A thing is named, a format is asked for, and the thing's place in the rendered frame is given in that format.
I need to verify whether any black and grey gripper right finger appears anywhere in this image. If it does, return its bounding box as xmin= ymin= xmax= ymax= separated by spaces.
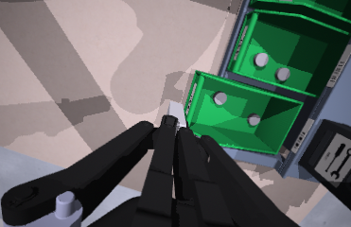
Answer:
xmin=173 ymin=102 xmax=301 ymax=227

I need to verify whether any black tool case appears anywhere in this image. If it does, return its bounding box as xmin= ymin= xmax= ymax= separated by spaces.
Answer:
xmin=299 ymin=119 xmax=351 ymax=210

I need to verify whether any dark grey metal shelf rack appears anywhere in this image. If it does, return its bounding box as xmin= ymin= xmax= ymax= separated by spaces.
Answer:
xmin=218 ymin=0 xmax=351 ymax=183

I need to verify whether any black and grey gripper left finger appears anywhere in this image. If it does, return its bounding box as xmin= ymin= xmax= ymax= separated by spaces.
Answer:
xmin=1 ymin=101 xmax=179 ymax=227

